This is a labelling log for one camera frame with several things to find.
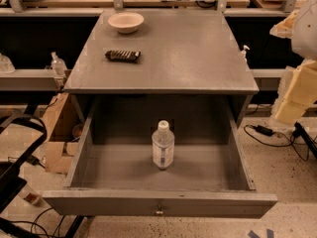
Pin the grey open drawer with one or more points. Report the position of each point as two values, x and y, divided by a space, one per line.
113 172

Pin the dark striped snack bar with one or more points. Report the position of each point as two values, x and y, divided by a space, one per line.
122 56

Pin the clear soap dispenser bottle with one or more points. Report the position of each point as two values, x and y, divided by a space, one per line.
58 65

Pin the metal drawer knob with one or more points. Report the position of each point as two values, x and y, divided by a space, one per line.
159 211

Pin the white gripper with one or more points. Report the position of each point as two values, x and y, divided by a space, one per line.
305 34

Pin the clear plastic container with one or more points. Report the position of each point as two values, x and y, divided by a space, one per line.
6 65

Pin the cardboard box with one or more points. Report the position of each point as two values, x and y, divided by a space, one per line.
58 149

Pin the black chair frame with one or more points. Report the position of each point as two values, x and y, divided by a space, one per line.
10 182

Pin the white paper bowl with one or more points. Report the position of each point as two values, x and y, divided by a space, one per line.
126 22

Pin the clear plastic water bottle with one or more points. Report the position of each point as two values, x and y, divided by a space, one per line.
163 145

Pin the grey wooden cabinet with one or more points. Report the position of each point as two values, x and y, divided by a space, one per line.
182 51

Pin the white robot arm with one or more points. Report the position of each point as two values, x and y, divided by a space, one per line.
301 27

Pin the white pump dispenser bottle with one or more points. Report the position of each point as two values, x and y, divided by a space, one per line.
244 52

